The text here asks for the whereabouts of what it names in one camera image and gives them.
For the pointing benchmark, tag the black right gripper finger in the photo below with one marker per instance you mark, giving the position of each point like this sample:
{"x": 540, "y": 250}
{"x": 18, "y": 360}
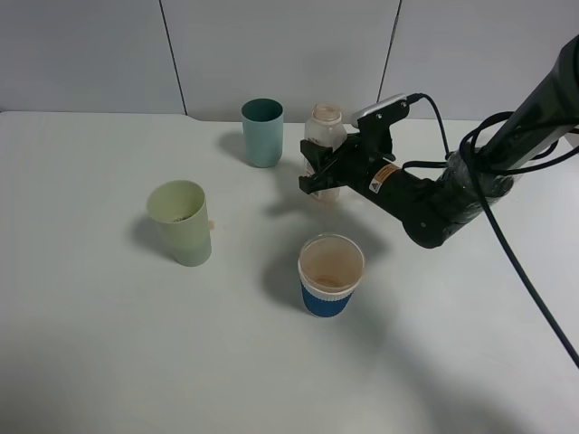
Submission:
{"x": 319, "y": 158}

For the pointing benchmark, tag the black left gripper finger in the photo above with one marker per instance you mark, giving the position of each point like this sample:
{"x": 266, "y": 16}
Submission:
{"x": 315, "y": 182}

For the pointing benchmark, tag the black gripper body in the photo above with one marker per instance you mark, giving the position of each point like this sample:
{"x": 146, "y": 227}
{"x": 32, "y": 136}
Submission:
{"x": 368, "y": 173}

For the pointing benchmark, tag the plastic drink bottle brown liquid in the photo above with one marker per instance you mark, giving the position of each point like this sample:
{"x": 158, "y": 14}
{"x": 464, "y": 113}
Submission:
{"x": 325, "y": 128}

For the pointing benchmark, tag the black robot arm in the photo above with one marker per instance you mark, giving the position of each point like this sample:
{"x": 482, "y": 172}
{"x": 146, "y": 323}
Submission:
{"x": 433, "y": 200}

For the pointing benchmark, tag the teal plastic cup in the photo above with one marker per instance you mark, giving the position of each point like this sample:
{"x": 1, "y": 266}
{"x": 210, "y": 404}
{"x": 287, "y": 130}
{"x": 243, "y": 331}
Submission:
{"x": 262, "y": 124}

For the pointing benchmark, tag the clear cup with blue sleeve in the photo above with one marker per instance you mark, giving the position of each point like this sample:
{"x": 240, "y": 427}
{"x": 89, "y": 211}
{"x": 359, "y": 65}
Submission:
{"x": 330, "y": 267}

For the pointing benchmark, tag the light green plastic cup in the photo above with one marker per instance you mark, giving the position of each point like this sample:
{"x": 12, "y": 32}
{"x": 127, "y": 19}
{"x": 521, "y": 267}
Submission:
{"x": 179, "y": 210}

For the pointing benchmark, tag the white wrist camera on mount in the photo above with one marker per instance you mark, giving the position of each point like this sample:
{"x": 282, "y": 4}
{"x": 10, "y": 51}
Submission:
{"x": 374, "y": 122}

